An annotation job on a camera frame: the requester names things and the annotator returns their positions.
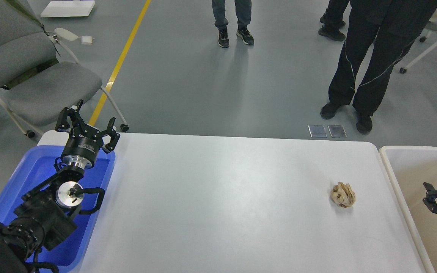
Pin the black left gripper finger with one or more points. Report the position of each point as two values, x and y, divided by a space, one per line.
111 132
69 118

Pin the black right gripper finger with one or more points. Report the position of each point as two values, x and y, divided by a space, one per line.
431 196

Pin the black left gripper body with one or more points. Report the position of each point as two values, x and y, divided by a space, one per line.
82 148

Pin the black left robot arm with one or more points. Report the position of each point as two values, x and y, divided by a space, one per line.
46 216

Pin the beige plastic bin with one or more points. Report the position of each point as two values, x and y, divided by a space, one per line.
408 167

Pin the grey office chair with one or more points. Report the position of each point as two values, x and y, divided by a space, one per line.
39 75

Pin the crumpled brown paper ball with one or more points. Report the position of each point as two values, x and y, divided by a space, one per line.
343 195

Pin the small white floor box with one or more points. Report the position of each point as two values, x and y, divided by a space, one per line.
86 40

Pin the right metal floor plate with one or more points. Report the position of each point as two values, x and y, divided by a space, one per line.
337 131

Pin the metal floor plate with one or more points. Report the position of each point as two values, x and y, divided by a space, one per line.
317 131
337 131

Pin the white flat board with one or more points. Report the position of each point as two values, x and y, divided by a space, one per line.
68 8

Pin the left metal floor plate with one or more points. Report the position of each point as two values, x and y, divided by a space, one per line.
317 131

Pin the person in black tracksuit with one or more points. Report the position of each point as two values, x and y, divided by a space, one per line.
379 35

